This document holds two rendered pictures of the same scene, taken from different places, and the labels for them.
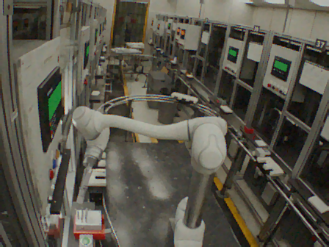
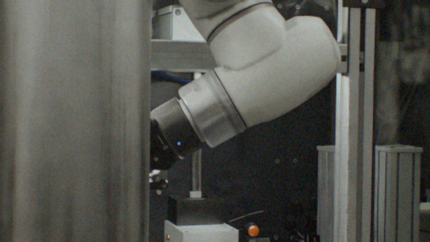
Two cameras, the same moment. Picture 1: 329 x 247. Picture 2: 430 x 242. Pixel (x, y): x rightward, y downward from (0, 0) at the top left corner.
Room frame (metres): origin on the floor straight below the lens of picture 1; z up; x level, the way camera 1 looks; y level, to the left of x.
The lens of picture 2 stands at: (0.94, -0.76, 1.28)
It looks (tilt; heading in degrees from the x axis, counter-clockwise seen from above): 3 degrees down; 89
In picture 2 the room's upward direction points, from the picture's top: 1 degrees clockwise
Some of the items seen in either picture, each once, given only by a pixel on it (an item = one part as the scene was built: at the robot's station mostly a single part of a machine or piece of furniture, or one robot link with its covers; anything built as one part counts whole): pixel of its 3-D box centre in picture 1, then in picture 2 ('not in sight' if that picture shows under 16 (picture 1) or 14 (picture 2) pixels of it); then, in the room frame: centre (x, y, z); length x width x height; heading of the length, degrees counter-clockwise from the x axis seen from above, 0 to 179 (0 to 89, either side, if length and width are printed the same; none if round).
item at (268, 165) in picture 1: (266, 165); not in sight; (1.74, -1.00, 0.84); 0.37 x 0.14 x 0.10; 16
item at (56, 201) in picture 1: (60, 174); not in sight; (0.61, 0.35, 1.37); 0.36 x 0.04 x 0.04; 16
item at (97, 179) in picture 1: (96, 170); not in sight; (1.33, 0.44, 0.84); 0.36 x 0.14 x 0.10; 16
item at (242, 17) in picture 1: (202, 30); not in sight; (10.06, -0.95, 1.65); 4.64 x 0.08 x 3.30; 106
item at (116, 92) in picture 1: (116, 89); not in sight; (5.62, 1.33, 0.01); 5.85 x 0.59 x 0.01; 16
